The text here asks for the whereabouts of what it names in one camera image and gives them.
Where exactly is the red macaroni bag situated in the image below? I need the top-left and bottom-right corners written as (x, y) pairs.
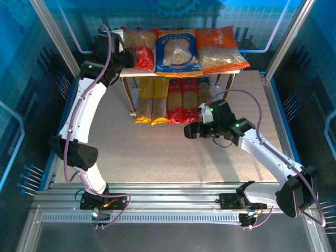
top-left (121, 27), bottom-right (160, 71)

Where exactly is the red spaghetti bag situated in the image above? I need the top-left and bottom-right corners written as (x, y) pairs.
top-left (166, 78), bottom-right (185, 125)
top-left (181, 78), bottom-right (200, 124)

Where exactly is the dark gold spaghetti bag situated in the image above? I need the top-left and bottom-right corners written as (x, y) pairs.
top-left (196, 77), bottom-right (213, 107)

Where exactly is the yellow spaghetti bag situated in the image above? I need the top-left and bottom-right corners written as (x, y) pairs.
top-left (134, 77), bottom-right (155, 124)
top-left (151, 77), bottom-right (171, 126)

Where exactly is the blue orange orecchiette bag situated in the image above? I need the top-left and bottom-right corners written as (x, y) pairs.
top-left (154, 28), bottom-right (204, 79)

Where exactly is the orange pasta bag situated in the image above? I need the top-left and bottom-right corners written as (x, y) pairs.
top-left (195, 25), bottom-right (251, 75)

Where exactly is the two-tier white metal shelf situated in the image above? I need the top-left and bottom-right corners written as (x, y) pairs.
top-left (119, 26), bottom-right (242, 118)

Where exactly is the small black connector box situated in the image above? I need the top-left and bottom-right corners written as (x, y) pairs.
top-left (90, 211), bottom-right (111, 223)
top-left (238, 213), bottom-right (257, 228)

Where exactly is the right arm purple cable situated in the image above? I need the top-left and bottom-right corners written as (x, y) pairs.
top-left (208, 89), bottom-right (328, 228)

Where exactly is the aluminium side rail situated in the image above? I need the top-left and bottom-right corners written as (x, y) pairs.
top-left (258, 72), bottom-right (301, 190)

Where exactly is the left aluminium frame post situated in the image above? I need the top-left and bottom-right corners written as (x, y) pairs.
top-left (29, 0), bottom-right (82, 79)

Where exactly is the aluminium frame post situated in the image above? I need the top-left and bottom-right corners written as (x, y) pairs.
top-left (29, 0), bottom-right (82, 79)
top-left (264, 0), bottom-right (317, 81)

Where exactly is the aluminium frame cross rail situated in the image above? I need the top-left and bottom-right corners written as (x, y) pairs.
top-left (34, 182), bottom-right (314, 213)

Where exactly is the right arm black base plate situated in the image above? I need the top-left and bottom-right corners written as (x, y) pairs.
top-left (218, 193), bottom-right (268, 211)

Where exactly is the white slotted cable duct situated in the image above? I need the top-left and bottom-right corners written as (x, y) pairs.
top-left (41, 212), bottom-right (241, 224)

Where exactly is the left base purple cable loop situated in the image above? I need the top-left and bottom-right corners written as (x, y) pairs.
top-left (77, 170), bottom-right (132, 230)

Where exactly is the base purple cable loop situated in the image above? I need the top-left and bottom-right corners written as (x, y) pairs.
top-left (243, 206), bottom-right (275, 230)
top-left (77, 170), bottom-right (132, 230)

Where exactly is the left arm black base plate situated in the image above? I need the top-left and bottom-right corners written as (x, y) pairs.
top-left (80, 193), bottom-right (129, 211)

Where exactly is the right aluminium frame post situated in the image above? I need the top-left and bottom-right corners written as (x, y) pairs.
top-left (264, 0), bottom-right (317, 81)

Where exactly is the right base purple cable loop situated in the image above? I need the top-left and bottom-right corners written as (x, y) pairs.
top-left (243, 206), bottom-right (275, 230)

